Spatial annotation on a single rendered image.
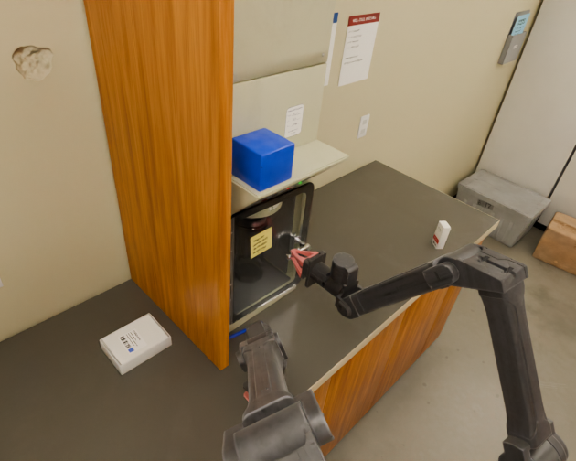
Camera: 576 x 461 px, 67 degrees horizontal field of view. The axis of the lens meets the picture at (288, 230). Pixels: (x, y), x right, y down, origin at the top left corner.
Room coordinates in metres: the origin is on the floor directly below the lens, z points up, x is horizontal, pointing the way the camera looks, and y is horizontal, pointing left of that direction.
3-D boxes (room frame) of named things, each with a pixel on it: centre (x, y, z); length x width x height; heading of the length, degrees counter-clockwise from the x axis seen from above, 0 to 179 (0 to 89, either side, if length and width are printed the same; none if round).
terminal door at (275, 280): (0.97, 0.05, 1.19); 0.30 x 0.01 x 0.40; 137
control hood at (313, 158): (0.94, 0.01, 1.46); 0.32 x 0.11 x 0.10; 139
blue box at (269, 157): (0.87, 0.07, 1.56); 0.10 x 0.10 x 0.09; 49
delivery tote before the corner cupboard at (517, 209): (3.08, -1.67, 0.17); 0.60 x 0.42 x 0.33; 47
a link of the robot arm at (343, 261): (0.84, -0.17, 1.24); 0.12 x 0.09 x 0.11; 39
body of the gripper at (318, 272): (0.91, -0.11, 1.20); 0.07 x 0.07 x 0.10; 48
